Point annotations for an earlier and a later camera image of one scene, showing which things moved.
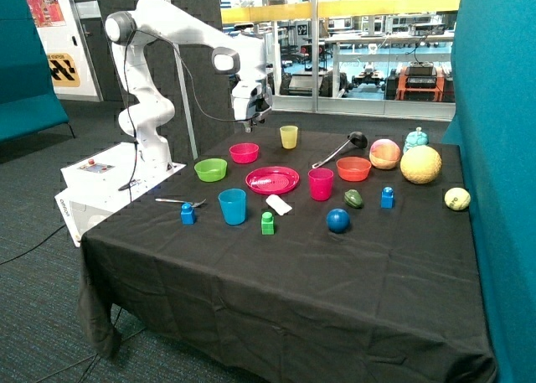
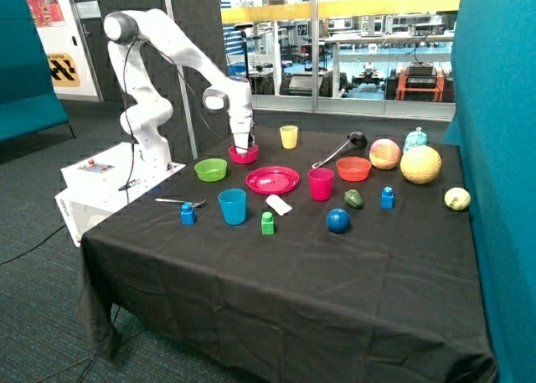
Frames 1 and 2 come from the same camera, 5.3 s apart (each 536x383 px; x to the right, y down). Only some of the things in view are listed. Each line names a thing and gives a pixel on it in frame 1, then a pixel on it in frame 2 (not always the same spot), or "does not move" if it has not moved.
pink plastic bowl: (244, 152) does not move
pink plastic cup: (321, 183) does not move
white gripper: (251, 100) → (240, 116)
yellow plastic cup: (289, 136) does not move
